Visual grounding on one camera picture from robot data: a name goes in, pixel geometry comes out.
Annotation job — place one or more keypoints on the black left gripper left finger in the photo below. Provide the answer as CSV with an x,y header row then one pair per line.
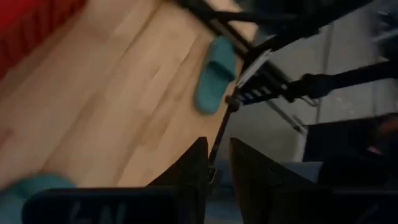
x,y
194,174

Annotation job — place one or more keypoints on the black diagonal frame brace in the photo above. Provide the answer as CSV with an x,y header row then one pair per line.
x,y
342,79

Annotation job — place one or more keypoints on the black slotted metal bracket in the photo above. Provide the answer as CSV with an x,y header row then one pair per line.
x,y
261,84

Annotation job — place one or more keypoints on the teal rubber slide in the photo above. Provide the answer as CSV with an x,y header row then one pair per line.
x,y
214,84
12,199

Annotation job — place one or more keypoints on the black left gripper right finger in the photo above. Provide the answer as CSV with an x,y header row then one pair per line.
x,y
252,180

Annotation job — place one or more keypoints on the black frame post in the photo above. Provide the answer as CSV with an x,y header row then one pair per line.
x,y
280,18

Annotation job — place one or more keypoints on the large red plastic bin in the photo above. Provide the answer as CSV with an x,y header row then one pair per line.
x,y
25,25

